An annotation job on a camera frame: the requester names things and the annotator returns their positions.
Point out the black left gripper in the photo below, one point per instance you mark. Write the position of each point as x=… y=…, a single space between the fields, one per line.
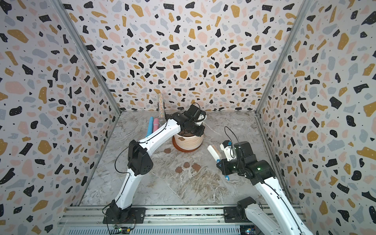
x=201 y=131

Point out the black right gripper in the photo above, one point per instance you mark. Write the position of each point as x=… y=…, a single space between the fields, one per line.
x=223 y=167

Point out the white scrub brush blue handle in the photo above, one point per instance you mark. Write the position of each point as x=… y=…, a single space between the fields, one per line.
x=216 y=153

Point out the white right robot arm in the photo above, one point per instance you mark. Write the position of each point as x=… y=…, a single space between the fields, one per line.
x=239 y=159

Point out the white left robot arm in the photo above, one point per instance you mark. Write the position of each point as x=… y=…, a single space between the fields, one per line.
x=140 y=162

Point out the terracotta plastic saucer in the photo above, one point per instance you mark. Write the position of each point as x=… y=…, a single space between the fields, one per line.
x=186 y=148

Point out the pink silicone brush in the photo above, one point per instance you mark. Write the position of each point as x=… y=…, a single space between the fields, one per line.
x=155 y=124

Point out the speckled upright tube brush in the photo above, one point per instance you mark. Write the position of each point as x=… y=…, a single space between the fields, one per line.
x=161 y=106

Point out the blue mesh-head scrubber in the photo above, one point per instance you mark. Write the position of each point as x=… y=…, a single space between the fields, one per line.
x=150 y=127

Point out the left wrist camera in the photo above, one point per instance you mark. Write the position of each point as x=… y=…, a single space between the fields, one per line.
x=195 y=113

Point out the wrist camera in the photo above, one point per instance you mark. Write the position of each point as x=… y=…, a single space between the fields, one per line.
x=227 y=148
x=195 y=113

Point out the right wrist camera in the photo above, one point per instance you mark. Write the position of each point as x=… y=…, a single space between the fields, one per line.
x=227 y=148

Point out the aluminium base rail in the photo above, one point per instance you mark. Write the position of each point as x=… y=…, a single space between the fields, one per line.
x=163 y=220

